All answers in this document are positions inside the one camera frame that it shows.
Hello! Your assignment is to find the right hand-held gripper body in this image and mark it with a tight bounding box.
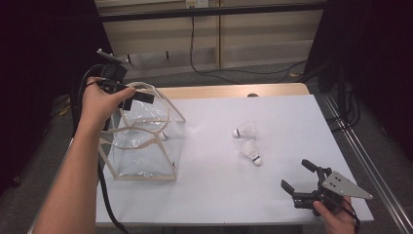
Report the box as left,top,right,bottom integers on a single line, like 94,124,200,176
292,171,374,211

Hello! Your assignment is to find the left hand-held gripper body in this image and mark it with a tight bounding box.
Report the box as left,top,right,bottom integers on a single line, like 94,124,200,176
96,48,130,132

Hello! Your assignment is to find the transparent bag with beige trim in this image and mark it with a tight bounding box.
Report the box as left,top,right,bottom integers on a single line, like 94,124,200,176
96,81,187,181

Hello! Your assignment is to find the person's left hand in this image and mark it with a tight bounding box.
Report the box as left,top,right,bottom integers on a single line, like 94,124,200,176
79,76,136,131

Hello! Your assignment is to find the person's right hand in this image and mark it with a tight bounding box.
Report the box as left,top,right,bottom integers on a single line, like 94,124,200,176
313,195,358,234

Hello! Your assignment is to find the white table sheet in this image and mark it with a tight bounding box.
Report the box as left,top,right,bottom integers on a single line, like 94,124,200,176
95,95,374,226

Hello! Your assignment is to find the black curtain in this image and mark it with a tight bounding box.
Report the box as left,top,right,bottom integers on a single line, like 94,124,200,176
0,0,124,196
303,0,413,160

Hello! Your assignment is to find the black horizontal bar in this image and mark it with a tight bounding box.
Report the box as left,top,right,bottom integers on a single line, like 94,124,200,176
98,3,327,23

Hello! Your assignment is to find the light wooden cabinet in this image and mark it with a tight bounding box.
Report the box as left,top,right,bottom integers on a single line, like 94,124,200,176
95,0,325,81

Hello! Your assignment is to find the aluminium floor rail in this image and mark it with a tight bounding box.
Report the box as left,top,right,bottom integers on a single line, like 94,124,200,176
322,96,413,234

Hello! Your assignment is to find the right hand-held gripper black cable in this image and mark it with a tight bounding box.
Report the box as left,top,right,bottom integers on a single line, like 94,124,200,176
339,195,362,233

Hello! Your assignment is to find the hand-held gripper black cable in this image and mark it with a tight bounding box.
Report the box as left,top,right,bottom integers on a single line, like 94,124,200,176
339,195,362,233
71,63,131,234

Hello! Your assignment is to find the long black floor cable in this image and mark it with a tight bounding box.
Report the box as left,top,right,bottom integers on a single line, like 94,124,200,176
189,16,308,86

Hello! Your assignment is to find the bundle of black floor cables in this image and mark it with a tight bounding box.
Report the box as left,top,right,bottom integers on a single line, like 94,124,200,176
325,82,361,133

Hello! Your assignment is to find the left hand-held gripper black cable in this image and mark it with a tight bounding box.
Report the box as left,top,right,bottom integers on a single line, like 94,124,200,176
71,63,131,234

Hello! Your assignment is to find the white wall socket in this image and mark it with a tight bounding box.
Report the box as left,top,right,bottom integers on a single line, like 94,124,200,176
185,0,209,9

